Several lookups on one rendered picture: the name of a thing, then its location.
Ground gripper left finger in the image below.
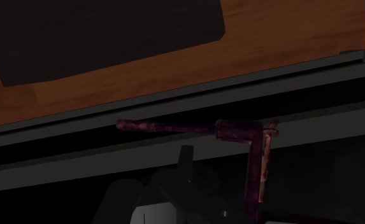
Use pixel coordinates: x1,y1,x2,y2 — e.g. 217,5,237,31
92,144,234,224

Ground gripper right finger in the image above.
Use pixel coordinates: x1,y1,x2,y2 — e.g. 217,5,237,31
306,151,365,224

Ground dark red L-shaped tool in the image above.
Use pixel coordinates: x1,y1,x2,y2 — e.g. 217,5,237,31
115,118,280,224

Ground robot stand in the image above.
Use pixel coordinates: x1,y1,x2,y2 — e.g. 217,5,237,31
0,0,227,88

